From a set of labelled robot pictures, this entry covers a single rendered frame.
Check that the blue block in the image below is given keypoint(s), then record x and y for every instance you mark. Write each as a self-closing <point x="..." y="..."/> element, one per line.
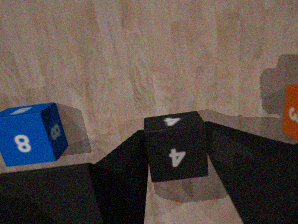
<point x="31" y="134"/>

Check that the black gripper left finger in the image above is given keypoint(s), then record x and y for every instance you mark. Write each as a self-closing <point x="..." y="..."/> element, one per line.
<point x="111" y="191"/>

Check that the black block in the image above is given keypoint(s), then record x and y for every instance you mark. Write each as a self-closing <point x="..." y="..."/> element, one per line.
<point x="176" y="146"/>

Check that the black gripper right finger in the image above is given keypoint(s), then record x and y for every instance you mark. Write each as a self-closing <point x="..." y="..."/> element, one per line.
<point x="259" y="174"/>

